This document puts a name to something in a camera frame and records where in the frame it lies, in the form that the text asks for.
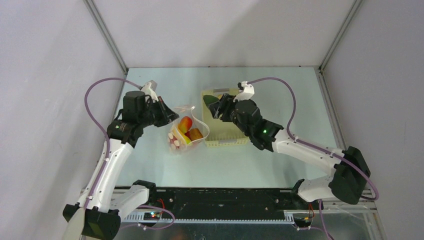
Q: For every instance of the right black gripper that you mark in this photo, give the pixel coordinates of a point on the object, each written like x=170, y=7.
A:
x=224, y=108

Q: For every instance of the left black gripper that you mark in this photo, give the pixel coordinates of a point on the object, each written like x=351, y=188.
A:
x=167, y=115

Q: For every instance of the green avocado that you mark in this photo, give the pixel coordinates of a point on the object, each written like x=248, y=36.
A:
x=210, y=99

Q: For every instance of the red mango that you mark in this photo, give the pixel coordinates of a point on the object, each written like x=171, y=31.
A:
x=185, y=124

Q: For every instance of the clear dotted zip bag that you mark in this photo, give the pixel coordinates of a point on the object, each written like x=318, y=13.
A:
x=187, y=110

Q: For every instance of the yellow banana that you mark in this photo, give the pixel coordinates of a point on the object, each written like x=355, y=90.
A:
x=177, y=138

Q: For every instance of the red pomegranate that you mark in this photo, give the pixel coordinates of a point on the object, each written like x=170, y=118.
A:
x=187, y=134

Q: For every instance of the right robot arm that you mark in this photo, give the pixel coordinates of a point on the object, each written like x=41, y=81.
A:
x=346, y=171

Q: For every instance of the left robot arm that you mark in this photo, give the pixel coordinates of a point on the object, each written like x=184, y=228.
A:
x=95, y=214

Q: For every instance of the yellow plastic basket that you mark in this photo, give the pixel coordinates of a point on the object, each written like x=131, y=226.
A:
x=221, y=133

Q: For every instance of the small circuit board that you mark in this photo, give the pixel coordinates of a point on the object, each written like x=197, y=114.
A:
x=152, y=216

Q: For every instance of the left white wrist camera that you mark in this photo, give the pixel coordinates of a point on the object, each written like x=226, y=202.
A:
x=149, y=89

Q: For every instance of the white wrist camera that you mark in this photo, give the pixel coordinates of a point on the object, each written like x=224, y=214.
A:
x=149, y=89
x=246, y=91

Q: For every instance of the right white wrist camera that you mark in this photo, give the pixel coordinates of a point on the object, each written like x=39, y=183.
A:
x=246, y=91

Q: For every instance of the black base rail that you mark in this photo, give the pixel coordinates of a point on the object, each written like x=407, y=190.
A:
x=229, y=203

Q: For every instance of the white perforated cable tray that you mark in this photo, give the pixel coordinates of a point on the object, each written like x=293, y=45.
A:
x=137, y=217

